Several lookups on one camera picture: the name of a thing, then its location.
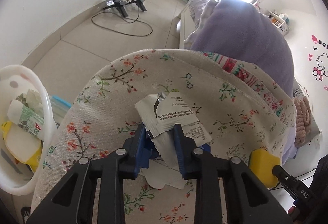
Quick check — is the torn blue cardboard box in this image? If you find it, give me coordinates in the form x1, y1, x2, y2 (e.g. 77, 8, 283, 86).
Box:
139, 142, 212, 190

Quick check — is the silver foil wrapper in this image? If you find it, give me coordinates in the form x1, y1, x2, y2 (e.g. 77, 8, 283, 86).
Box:
134, 91, 214, 160

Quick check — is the yellow snack wrapper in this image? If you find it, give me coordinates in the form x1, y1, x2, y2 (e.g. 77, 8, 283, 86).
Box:
248, 149, 281, 189

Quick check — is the white yogurt bottle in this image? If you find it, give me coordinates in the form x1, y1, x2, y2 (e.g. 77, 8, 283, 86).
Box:
7, 100, 44, 141

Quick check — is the cream paper cup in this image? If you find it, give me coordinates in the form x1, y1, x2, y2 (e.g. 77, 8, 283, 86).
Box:
3, 123, 42, 164

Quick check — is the white paper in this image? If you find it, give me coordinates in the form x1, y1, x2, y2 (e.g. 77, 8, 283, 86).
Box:
16, 89, 42, 110

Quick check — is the white patterned trash bin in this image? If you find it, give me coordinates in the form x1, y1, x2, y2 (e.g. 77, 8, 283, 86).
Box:
1, 65, 57, 196

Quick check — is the floral beige bed cover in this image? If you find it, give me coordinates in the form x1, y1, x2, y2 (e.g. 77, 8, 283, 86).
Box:
32, 49, 296, 223

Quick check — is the blue flat package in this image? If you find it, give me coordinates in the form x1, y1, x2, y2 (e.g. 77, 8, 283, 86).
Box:
49, 96, 71, 126

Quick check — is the purple blanket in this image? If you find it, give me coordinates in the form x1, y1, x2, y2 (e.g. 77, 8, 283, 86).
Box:
183, 0, 294, 96

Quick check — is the black device stand left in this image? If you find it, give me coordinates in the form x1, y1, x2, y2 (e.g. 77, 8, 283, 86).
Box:
103, 0, 128, 17

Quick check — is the black device stand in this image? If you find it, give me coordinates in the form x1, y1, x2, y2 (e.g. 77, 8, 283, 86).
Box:
127, 0, 147, 12
103, 0, 128, 17

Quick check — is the black device stand right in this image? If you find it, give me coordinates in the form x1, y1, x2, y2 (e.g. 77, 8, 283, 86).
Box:
127, 0, 147, 12

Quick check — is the white bookshelf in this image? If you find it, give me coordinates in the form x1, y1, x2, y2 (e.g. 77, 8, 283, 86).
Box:
267, 11, 290, 36

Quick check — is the white bed frame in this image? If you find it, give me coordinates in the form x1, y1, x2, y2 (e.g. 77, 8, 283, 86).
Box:
177, 5, 196, 49

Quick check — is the hello kitty wall sticker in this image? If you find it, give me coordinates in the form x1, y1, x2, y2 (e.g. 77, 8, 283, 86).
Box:
307, 34, 327, 90

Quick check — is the black floor cable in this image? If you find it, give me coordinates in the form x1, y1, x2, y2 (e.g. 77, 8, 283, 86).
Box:
91, 0, 154, 37

